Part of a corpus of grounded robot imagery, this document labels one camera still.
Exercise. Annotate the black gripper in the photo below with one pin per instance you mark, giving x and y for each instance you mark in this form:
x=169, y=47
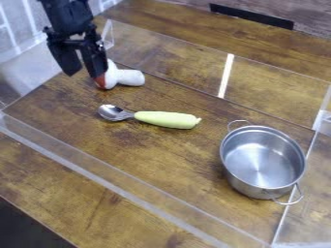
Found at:
x=73, y=32

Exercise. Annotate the red white toy mushroom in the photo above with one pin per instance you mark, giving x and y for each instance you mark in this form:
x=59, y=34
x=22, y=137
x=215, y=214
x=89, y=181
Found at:
x=119, y=76

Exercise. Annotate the black strip on table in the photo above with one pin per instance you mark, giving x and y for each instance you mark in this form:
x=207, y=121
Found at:
x=265, y=19

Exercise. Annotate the stainless steel pot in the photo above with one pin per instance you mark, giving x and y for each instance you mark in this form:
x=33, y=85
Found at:
x=265, y=162

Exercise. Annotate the clear acrylic enclosure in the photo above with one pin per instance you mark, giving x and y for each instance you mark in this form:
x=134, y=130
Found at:
x=126, y=184

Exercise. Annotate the green handled metal spoon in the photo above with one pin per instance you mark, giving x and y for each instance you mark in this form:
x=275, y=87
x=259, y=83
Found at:
x=159, y=118

